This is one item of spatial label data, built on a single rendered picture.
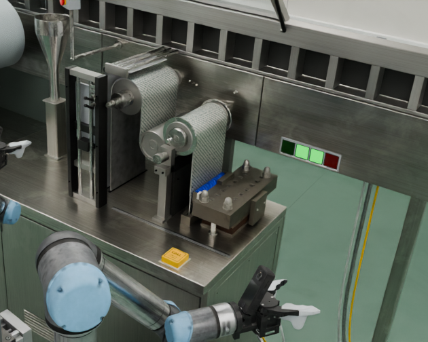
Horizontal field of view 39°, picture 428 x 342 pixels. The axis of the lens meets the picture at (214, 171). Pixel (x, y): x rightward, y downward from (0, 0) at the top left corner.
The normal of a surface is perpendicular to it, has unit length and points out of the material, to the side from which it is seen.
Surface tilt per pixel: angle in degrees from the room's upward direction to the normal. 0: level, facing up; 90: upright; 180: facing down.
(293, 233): 0
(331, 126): 90
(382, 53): 90
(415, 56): 90
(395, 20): 90
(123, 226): 0
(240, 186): 0
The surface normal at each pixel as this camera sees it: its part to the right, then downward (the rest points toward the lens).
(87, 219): 0.08, -0.88
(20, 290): -0.51, 0.36
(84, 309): 0.43, 0.33
